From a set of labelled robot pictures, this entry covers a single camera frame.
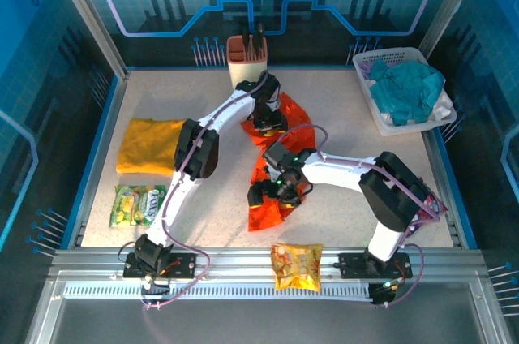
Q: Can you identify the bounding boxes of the orange t-shirt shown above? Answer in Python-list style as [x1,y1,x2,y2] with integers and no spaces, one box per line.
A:
[241,92,325,233]

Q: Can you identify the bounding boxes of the beige knife block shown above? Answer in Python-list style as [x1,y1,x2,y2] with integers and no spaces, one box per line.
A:
[225,34,268,92]

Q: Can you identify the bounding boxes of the yellow orange snack bag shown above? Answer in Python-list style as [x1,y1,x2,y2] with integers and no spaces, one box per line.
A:
[270,241,324,292]

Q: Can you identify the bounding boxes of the white plastic basket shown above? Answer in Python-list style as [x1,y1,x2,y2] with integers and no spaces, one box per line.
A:
[351,46,458,137]

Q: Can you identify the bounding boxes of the yellow folded t-shirt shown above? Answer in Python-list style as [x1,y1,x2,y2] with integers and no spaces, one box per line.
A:
[115,118,190,177]

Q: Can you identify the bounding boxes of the green candy bag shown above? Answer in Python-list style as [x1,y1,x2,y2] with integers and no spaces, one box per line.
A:
[108,183,167,228]

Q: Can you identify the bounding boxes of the black connector box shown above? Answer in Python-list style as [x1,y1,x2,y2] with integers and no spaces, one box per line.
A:
[368,281,401,305]
[139,274,171,296]

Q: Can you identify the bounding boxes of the teal t-shirt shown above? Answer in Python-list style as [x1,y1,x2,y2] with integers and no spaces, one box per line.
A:
[367,58,446,128]

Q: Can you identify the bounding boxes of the purple candy bag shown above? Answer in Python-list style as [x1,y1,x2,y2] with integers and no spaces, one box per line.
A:
[409,176,449,231]

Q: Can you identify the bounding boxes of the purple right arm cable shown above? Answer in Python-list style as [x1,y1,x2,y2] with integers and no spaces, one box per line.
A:
[279,123,441,311]

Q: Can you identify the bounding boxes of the aluminium frame rail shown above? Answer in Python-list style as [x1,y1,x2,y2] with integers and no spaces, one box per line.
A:
[48,246,490,278]

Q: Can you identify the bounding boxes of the black knife handle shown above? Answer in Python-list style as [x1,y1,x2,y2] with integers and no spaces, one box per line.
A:
[252,22,266,59]

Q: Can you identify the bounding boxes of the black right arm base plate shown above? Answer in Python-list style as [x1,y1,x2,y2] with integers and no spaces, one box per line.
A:
[338,252,414,280]

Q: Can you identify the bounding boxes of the white slotted cable duct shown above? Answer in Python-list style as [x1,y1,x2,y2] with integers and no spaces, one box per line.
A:
[62,282,374,301]

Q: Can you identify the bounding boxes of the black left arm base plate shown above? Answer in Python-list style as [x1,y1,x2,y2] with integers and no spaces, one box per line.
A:
[122,252,199,280]

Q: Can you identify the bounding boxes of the aluminium frame post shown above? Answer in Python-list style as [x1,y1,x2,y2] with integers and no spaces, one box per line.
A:
[417,0,490,65]
[44,0,131,80]

